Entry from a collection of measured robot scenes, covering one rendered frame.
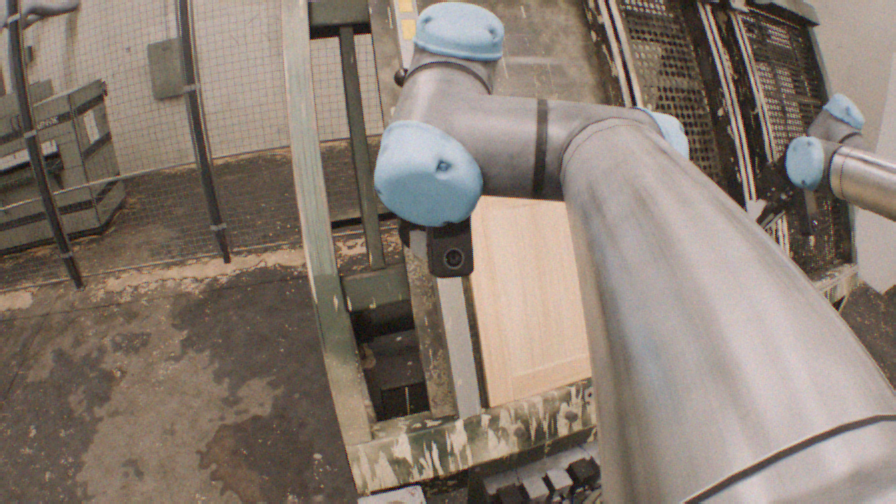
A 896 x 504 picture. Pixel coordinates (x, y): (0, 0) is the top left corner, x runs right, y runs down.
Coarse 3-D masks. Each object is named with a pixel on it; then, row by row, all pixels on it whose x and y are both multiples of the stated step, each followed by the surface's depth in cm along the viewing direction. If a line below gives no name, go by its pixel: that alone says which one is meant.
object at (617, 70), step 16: (592, 0) 103; (608, 0) 102; (592, 16) 105; (608, 16) 101; (592, 32) 107; (608, 32) 101; (608, 48) 103; (624, 48) 102; (608, 64) 104; (624, 64) 104; (608, 80) 106; (624, 80) 102; (608, 96) 108; (624, 96) 102; (640, 96) 103
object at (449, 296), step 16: (400, 16) 90; (416, 16) 91; (400, 32) 90; (400, 48) 91; (400, 64) 93; (448, 288) 93; (448, 304) 93; (464, 304) 94; (448, 320) 93; (464, 320) 94; (448, 336) 93; (464, 336) 94; (448, 352) 93; (464, 352) 94; (448, 368) 96; (464, 368) 94; (464, 384) 94; (464, 400) 94; (464, 416) 94
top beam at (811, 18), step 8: (744, 0) 125; (752, 0) 124; (776, 0) 124; (784, 0) 126; (792, 0) 128; (800, 0) 131; (752, 8) 131; (760, 8) 130; (768, 8) 129; (776, 8) 127; (784, 8) 126; (792, 8) 128; (800, 8) 130; (808, 8) 133; (776, 16) 135; (784, 16) 134; (792, 16) 132; (800, 16) 131; (808, 16) 132; (816, 16) 135; (800, 24) 139; (808, 24) 138; (816, 24) 136
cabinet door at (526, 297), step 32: (480, 224) 97; (512, 224) 99; (544, 224) 101; (480, 256) 97; (512, 256) 99; (544, 256) 101; (480, 288) 97; (512, 288) 99; (544, 288) 101; (576, 288) 104; (480, 320) 97; (512, 320) 99; (544, 320) 101; (576, 320) 104; (480, 352) 99; (512, 352) 99; (544, 352) 101; (576, 352) 104; (512, 384) 99; (544, 384) 101
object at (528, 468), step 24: (576, 432) 100; (504, 456) 95; (528, 456) 98; (552, 456) 101; (576, 456) 101; (480, 480) 97; (504, 480) 96; (528, 480) 93; (552, 480) 93; (576, 480) 94; (600, 480) 98
